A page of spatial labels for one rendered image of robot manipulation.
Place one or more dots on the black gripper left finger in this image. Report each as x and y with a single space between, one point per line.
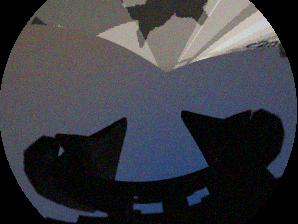
102 149

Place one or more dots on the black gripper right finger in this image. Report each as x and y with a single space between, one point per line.
212 134

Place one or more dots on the grey flat panel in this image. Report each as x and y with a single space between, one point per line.
279 46

